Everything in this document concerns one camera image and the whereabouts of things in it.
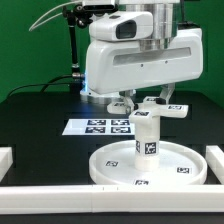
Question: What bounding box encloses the white cable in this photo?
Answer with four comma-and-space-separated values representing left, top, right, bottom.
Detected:
28, 0, 85, 32

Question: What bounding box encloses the white left fence bar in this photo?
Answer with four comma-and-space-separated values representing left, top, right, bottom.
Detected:
0, 147, 13, 182

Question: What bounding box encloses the white marker sheet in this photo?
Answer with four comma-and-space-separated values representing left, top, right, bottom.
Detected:
63, 119, 135, 136

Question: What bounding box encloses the white cross-shaped table base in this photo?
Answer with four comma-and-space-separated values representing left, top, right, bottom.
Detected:
107, 96, 188, 124

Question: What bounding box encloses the white fence bar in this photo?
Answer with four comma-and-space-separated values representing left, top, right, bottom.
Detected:
0, 147, 13, 182
0, 185, 224, 214
205, 145, 224, 185

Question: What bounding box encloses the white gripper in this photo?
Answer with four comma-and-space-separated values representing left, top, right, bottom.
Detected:
86, 28, 203, 114

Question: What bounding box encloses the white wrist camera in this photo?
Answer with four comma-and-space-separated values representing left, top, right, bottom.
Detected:
89, 11, 153, 42

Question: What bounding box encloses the black cable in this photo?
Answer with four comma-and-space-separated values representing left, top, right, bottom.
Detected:
6, 74, 84, 99

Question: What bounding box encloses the white right fence bar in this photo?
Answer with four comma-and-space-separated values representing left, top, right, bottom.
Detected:
205, 145, 224, 185

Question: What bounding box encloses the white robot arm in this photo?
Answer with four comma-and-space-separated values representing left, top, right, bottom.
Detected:
82, 0, 203, 113

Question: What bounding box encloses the white front fence bar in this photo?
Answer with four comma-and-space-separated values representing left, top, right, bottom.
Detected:
0, 185, 224, 214

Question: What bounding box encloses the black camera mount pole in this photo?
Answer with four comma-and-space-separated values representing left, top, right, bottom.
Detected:
62, 4, 92, 81

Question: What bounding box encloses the white round table top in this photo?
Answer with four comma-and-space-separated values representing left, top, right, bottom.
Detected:
89, 140, 207, 187

